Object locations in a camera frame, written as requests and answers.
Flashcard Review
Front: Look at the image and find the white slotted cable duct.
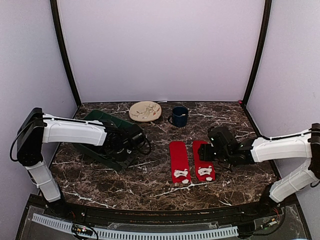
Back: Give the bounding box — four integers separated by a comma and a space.
31, 213, 239, 240

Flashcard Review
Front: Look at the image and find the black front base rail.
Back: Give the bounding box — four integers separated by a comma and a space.
19, 194, 304, 227

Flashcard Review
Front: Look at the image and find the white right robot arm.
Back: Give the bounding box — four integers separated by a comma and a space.
197, 123, 320, 217

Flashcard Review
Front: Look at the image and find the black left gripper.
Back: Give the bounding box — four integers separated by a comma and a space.
106, 146, 136, 170

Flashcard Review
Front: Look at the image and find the black left frame post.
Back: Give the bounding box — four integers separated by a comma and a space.
49, 0, 82, 108

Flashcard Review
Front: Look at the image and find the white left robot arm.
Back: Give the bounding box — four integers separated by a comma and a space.
16, 107, 145, 218

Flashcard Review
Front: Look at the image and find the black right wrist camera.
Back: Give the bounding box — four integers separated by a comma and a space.
207, 126, 238, 150

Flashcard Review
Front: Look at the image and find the green divided plastic tray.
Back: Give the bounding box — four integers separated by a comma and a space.
73, 110, 135, 171

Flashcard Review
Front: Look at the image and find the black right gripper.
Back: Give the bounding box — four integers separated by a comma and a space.
198, 143, 232, 164

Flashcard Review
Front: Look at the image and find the red santa sock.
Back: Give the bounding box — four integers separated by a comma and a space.
192, 140, 216, 182
169, 141, 191, 184

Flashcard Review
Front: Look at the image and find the black right frame post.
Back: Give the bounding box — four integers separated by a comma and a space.
241, 0, 273, 109

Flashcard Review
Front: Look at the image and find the dark blue mug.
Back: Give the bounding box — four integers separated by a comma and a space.
167, 106, 189, 128

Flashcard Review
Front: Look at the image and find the black frame post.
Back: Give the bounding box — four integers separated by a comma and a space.
49, 0, 82, 108
241, 0, 273, 109

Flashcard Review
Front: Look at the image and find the beige floral ceramic plate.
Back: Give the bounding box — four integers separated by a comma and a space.
129, 101, 162, 123

